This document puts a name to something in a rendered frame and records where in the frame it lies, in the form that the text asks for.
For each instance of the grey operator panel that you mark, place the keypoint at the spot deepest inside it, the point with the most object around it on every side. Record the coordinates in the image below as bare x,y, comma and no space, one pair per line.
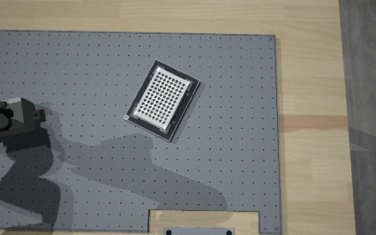
24,116

